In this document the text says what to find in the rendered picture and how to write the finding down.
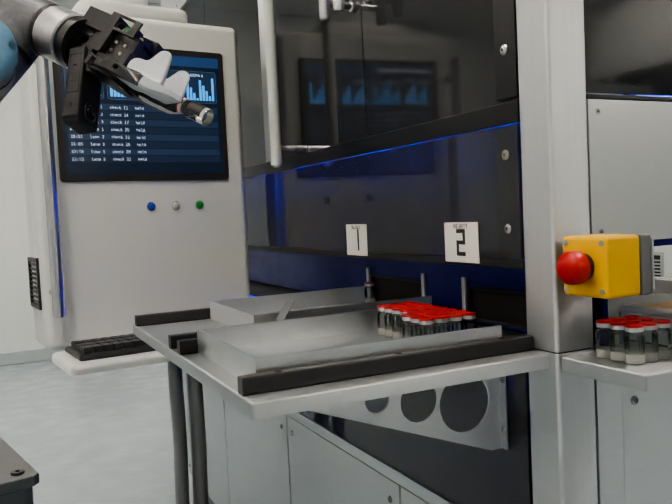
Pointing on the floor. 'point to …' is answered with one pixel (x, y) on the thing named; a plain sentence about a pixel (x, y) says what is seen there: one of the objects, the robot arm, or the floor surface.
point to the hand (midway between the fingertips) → (175, 106)
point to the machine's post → (585, 453)
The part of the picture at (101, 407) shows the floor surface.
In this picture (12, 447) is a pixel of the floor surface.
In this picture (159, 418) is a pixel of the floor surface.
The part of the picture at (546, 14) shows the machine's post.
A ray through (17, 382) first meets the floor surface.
